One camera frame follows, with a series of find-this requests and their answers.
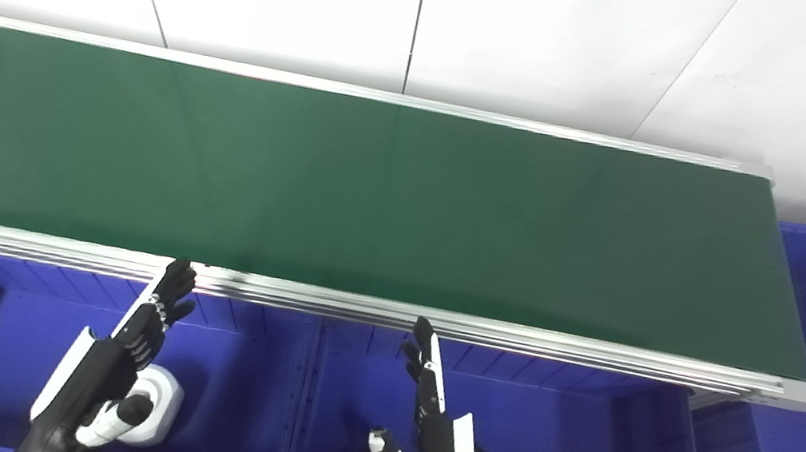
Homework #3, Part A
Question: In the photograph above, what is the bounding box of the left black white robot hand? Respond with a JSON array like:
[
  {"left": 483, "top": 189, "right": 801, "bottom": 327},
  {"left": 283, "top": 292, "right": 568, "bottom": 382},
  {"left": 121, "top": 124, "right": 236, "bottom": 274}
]
[{"left": 15, "top": 237, "right": 204, "bottom": 452}]

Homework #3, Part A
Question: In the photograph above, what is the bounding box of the white plastic part with hole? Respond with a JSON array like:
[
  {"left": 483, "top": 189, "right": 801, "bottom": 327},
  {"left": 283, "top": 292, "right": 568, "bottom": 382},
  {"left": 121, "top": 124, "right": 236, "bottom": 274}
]
[{"left": 114, "top": 360, "right": 189, "bottom": 452}]

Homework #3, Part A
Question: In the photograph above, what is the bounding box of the green conveyor belt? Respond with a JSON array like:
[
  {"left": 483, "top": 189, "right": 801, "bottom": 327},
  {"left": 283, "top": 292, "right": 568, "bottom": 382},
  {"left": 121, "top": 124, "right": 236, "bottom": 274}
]
[
  {"left": 0, "top": 25, "right": 806, "bottom": 382},
  {"left": 0, "top": 14, "right": 806, "bottom": 417}
]

